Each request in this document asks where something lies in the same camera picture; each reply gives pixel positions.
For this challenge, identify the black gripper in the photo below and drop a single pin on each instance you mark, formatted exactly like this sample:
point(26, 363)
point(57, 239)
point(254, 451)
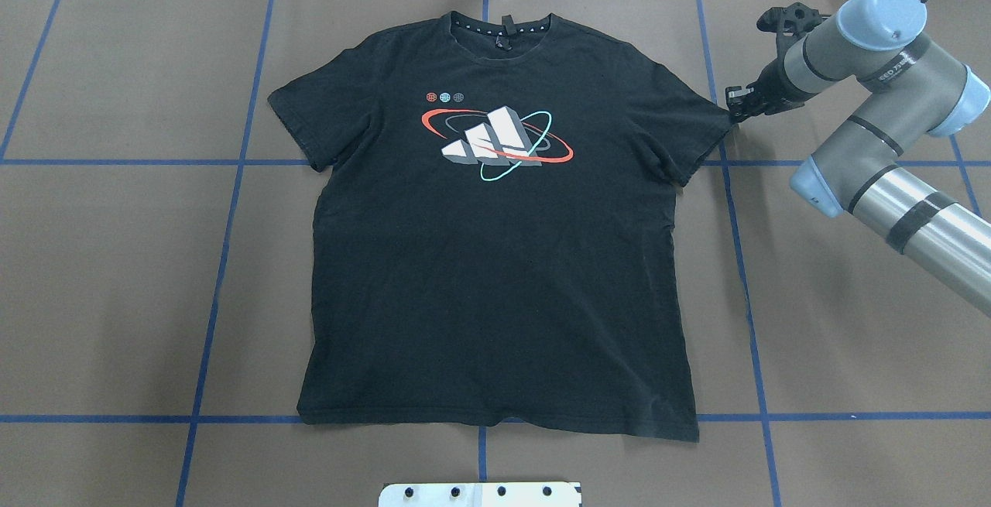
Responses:
point(772, 84)

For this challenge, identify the black graphic t-shirt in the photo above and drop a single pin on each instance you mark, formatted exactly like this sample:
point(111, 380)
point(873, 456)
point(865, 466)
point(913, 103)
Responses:
point(496, 239)

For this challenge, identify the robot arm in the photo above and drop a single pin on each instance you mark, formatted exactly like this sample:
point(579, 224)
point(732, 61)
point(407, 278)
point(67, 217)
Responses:
point(915, 88)

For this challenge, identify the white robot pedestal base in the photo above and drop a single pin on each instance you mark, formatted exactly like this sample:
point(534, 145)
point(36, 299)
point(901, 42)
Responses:
point(498, 493)

